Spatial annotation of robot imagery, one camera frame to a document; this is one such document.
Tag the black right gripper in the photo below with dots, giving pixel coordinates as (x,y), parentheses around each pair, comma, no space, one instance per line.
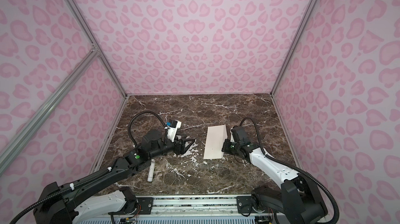
(225,148)

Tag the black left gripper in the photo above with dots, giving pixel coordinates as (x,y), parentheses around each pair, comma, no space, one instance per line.
(183,149)

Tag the cream white envelope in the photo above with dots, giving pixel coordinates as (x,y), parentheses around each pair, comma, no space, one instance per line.
(216,135)

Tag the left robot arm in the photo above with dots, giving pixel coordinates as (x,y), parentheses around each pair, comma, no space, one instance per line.
(78,201)

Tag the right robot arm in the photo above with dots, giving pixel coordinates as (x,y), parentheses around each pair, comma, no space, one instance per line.
(298,197)

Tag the white glue stick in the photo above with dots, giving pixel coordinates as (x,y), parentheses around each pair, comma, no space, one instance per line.
(151,171)

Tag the metal base rail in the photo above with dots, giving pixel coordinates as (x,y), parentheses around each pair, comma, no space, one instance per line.
(192,209)

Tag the aluminium corner frame post left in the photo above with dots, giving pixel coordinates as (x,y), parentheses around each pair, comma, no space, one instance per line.
(85,27)

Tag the aluminium corner frame post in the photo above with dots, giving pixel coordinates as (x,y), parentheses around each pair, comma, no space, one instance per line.
(85,27)
(307,15)

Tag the aluminium diagonal frame bar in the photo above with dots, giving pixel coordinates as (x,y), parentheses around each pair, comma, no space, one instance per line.
(21,139)

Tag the aluminium corner frame post right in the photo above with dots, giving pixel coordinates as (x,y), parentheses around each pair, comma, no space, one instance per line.
(307,15)

